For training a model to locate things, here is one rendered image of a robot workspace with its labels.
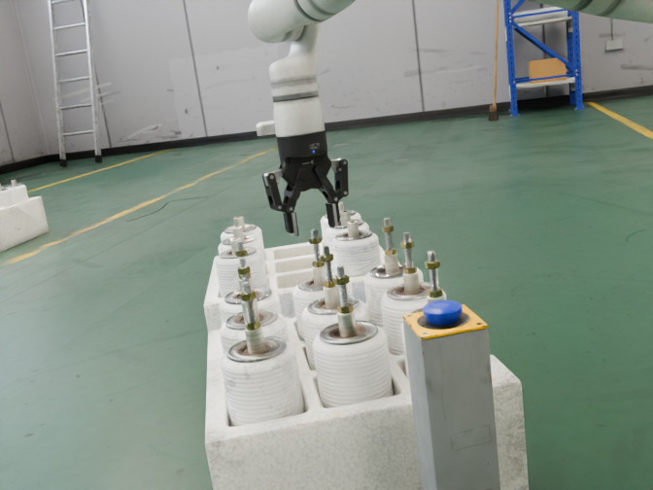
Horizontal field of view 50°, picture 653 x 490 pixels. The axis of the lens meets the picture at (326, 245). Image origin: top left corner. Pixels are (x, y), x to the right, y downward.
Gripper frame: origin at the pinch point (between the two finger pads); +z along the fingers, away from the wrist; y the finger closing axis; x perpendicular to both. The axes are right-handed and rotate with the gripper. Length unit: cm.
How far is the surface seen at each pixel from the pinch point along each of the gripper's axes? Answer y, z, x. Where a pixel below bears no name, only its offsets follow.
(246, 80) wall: 226, -28, 621
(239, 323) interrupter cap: -16.9, 9.8, -7.9
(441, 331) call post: -7.5, 3.7, -43.5
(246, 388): -21.7, 13.0, -22.2
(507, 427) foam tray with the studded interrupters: 6.6, 23.0, -35.1
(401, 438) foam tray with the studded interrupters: -6.2, 21.7, -30.9
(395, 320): 3.2, 12.7, -16.8
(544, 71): 424, 0, 390
